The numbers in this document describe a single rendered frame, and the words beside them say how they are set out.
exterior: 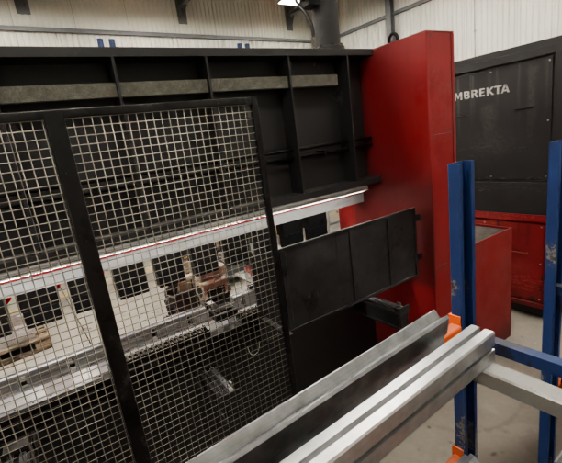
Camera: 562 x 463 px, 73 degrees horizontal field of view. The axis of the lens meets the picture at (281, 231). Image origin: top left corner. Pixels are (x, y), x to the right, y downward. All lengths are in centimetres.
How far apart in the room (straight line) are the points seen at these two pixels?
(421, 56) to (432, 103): 26
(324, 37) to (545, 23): 674
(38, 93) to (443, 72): 201
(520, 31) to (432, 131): 677
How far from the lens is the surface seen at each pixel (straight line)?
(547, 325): 128
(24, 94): 184
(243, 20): 1061
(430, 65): 241
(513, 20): 913
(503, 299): 334
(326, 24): 252
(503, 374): 80
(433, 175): 241
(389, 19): 1040
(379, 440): 60
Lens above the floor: 184
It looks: 14 degrees down
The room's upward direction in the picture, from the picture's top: 8 degrees counter-clockwise
